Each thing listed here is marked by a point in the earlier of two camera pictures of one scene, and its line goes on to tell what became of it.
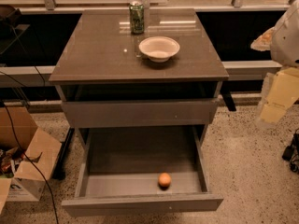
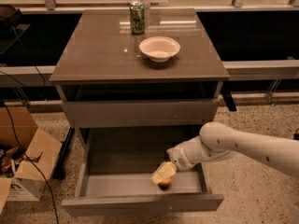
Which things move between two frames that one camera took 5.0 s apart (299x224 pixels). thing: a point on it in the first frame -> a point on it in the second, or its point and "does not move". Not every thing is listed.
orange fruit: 164,180 does not move
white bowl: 159,48 does not move
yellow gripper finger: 283,92 -> 165,171
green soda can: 137,18 does not move
